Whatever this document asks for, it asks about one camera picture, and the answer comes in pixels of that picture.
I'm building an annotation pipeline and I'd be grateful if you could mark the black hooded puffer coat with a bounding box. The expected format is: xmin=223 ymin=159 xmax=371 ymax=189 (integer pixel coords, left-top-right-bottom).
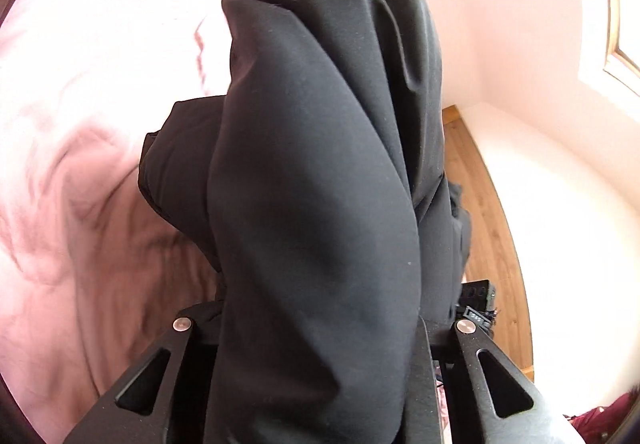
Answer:
xmin=139 ymin=0 xmax=464 ymax=443

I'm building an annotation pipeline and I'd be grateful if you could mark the dark red garment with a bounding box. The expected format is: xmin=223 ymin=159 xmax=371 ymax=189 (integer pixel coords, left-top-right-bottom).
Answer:
xmin=565 ymin=386 xmax=639 ymax=444

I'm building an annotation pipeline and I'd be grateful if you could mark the pink bed duvet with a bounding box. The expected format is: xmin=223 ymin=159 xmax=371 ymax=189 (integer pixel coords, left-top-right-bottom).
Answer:
xmin=1 ymin=0 xmax=231 ymax=443

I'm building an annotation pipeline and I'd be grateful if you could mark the window frame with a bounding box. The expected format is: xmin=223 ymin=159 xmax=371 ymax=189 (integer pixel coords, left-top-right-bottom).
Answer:
xmin=604 ymin=0 xmax=639 ymax=95

